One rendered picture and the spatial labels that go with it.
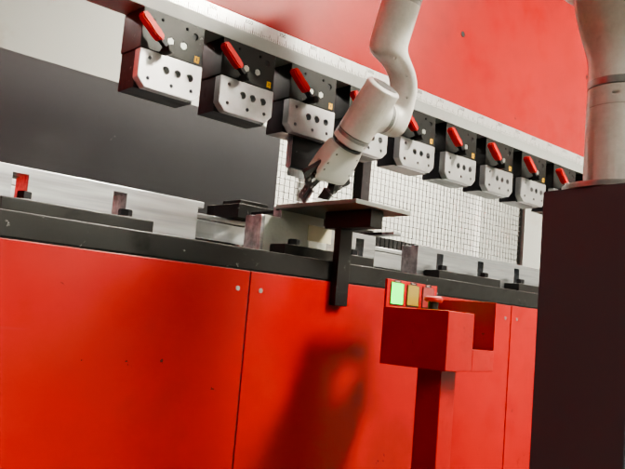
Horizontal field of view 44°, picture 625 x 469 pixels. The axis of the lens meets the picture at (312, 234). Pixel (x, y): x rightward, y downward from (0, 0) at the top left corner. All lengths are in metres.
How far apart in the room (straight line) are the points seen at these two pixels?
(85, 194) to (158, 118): 0.77
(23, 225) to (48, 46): 3.19
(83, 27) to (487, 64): 2.68
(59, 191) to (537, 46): 1.76
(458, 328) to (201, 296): 0.52
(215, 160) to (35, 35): 2.30
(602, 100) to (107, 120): 1.31
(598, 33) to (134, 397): 1.05
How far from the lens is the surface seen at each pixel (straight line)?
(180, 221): 1.63
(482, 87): 2.45
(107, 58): 4.58
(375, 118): 1.75
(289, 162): 1.86
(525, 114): 2.63
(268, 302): 1.62
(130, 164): 2.19
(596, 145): 1.42
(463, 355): 1.62
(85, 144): 2.14
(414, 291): 1.73
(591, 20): 1.46
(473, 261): 2.37
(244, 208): 2.01
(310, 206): 1.72
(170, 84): 1.64
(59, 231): 1.37
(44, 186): 1.50
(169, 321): 1.48
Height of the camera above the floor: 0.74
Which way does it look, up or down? 6 degrees up
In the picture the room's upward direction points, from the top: 5 degrees clockwise
